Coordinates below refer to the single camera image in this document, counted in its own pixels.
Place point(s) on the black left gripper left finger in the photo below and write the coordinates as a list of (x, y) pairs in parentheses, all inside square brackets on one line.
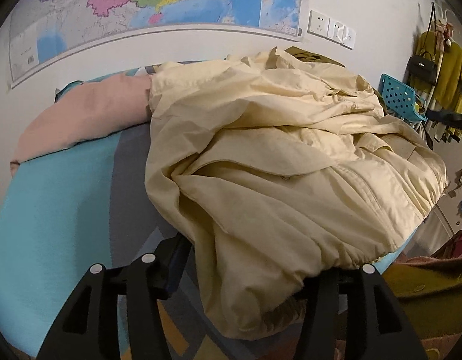
[(110, 306)]

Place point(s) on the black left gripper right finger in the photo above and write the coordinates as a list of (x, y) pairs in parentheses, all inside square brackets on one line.
[(358, 311)]

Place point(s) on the cream beige jacket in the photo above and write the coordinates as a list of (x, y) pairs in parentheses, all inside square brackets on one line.
[(276, 170)]

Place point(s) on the teal grey bed sheet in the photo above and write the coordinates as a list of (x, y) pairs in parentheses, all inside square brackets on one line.
[(67, 210)]

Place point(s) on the pink pillow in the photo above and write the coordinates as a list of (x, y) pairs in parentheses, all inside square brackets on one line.
[(88, 111)]

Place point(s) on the teal perforated plastic basket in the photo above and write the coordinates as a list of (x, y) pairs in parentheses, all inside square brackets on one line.
[(401, 99)]

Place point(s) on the black handbag on rack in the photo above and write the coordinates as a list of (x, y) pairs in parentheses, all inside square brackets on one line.
[(423, 67)]

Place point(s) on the olive mustard garment on bed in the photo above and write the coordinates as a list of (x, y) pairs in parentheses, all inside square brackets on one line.
[(310, 57)]

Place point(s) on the white wall socket panel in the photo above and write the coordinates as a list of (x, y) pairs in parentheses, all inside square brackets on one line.
[(333, 30)]

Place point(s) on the colourful wall map poster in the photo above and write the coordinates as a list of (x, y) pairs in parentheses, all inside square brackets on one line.
[(42, 31)]

